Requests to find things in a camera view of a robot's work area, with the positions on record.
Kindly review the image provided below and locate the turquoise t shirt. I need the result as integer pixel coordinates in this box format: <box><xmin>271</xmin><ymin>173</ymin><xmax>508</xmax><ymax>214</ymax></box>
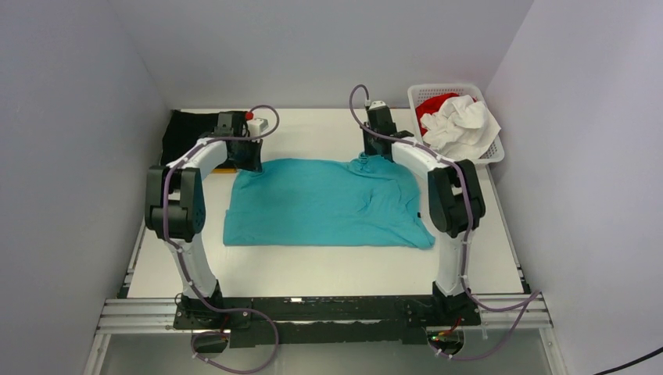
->
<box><xmin>223</xmin><ymin>154</ymin><xmax>435</xmax><ymax>250</ymax></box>

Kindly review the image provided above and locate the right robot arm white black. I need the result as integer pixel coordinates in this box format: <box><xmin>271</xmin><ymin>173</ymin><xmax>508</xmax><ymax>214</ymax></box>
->
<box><xmin>360</xmin><ymin>101</ymin><xmax>486</xmax><ymax>330</ymax></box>

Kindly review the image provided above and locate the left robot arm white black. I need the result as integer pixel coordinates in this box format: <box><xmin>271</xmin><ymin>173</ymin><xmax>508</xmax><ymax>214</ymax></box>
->
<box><xmin>145</xmin><ymin>110</ymin><xmax>270</xmax><ymax>330</ymax></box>

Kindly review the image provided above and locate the folded yellow t shirt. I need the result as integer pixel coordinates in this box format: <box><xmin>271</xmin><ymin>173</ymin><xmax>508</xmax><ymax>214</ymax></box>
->
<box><xmin>211</xmin><ymin>168</ymin><xmax>238</xmax><ymax>174</ymax></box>

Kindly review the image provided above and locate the red t shirt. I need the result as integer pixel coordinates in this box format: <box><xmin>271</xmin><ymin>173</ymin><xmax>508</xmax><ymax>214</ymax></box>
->
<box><xmin>415</xmin><ymin>92</ymin><xmax>459</xmax><ymax>136</ymax></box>

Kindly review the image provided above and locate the folded black t shirt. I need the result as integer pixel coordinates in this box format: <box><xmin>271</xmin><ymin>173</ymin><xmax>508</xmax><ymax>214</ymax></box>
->
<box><xmin>159</xmin><ymin>110</ymin><xmax>248</xmax><ymax>168</ymax></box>

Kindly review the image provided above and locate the white t shirt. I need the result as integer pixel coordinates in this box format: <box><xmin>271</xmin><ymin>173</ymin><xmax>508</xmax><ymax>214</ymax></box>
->
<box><xmin>421</xmin><ymin>95</ymin><xmax>501</xmax><ymax>160</ymax></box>

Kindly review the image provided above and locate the white plastic laundry basket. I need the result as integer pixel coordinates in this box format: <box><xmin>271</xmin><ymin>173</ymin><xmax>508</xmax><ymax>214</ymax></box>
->
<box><xmin>407</xmin><ymin>84</ymin><xmax>504</xmax><ymax>164</ymax></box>

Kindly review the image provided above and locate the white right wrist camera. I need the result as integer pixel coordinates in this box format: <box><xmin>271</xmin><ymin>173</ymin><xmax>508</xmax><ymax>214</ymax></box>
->
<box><xmin>364</xmin><ymin>100</ymin><xmax>388</xmax><ymax>111</ymax></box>

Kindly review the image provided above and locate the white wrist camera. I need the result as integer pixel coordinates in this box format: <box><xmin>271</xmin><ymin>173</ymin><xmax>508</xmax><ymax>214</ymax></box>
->
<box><xmin>245</xmin><ymin>112</ymin><xmax>269</xmax><ymax>138</ymax></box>
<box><xmin>364</xmin><ymin>100</ymin><xmax>388</xmax><ymax>111</ymax></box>

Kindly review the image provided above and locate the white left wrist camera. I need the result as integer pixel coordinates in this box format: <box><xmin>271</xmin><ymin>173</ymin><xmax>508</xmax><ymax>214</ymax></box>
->
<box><xmin>245</xmin><ymin>112</ymin><xmax>269</xmax><ymax>138</ymax></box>

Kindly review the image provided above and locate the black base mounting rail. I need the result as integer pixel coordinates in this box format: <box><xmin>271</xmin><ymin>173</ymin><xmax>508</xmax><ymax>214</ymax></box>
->
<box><xmin>173</xmin><ymin>291</ymin><xmax>481</xmax><ymax>348</ymax></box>

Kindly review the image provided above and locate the aluminium table frame rail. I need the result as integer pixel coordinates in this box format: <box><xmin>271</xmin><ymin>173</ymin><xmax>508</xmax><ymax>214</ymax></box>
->
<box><xmin>82</xmin><ymin>160</ymin><xmax>565</xmax><ymax>375</ymax></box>

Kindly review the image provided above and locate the black cable bottom right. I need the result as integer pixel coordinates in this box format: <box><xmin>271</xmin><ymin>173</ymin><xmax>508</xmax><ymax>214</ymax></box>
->
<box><xmin>593</xmin><ymin>346</ymin><xmax>663</xmax><ymax>375</ymax></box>

